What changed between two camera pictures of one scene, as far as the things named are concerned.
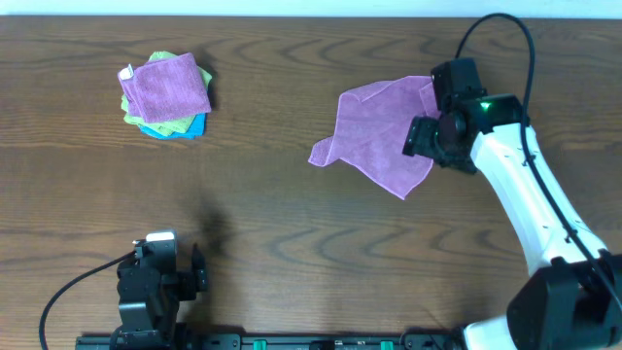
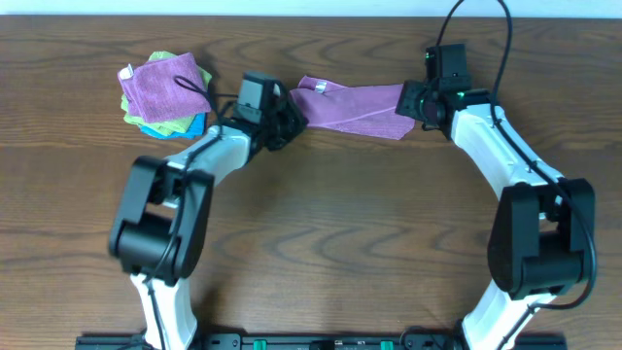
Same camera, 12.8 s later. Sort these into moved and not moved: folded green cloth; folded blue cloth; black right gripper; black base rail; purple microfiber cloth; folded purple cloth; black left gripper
Moved: black right gripper; black left gripper; purple microfiber cloth
Not moved: folded green cloth; folded blue cloth; black base rail; folded purple cloth
